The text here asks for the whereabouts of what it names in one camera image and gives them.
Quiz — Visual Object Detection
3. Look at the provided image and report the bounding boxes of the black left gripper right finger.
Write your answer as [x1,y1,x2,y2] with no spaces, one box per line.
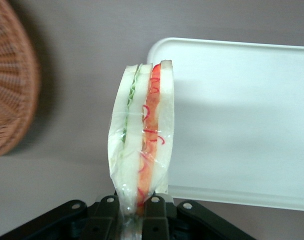
[141,194,178,240]

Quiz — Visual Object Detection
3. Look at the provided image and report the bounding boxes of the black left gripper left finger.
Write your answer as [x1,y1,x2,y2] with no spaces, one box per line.
[81,194,120,240]

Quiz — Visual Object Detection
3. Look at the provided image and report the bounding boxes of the triangle sandwich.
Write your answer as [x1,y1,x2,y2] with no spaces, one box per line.
[107,59,176,240]

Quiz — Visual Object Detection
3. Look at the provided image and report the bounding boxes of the cream plastic tray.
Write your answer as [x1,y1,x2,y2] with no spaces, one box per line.
[146,37,304,213]

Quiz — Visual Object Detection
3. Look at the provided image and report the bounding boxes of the brown round wicker basket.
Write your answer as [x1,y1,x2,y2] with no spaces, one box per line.
[0,0,41,159]

